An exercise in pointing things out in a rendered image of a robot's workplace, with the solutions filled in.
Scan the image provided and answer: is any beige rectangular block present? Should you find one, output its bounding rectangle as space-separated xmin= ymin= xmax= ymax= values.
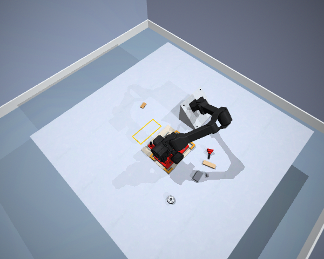
xmin=202 ymin=160 xmax=216 ymax=169

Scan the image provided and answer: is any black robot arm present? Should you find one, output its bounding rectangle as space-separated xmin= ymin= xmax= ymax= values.
xmin=151 ymin=97 xmax=233 ymax=163

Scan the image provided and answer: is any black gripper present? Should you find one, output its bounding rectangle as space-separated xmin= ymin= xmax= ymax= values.
xmin=153 ymin=135 xmax=184 ymax=165

